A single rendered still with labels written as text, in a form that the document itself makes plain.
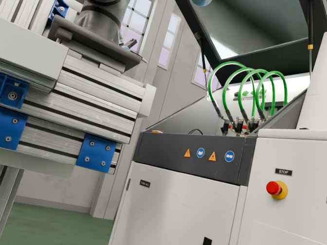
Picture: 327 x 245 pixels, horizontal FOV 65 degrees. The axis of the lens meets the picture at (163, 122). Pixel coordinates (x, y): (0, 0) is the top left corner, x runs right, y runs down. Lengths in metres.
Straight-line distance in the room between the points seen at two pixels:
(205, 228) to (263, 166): 0.29
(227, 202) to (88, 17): 0.69
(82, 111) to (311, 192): 0.61
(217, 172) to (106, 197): 2.91
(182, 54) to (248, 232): 4.06
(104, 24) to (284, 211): 0.69
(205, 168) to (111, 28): 0.57
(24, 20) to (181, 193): 0.79
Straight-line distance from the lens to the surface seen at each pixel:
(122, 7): 0.79
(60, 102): 0.65
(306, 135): 0.81
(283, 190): 0.79
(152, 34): 4.22
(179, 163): 1.07
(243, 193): 0.86
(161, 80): 4.31
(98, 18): 0.74
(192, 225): 0.98
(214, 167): 0.94
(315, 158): 0.78
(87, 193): 3.85
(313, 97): 1.16
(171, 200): 1.07
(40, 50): 0.55
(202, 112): 1.63
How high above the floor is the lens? 0.76
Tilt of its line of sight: 11 degrees up
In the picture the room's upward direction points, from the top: 15 degrees clockwise
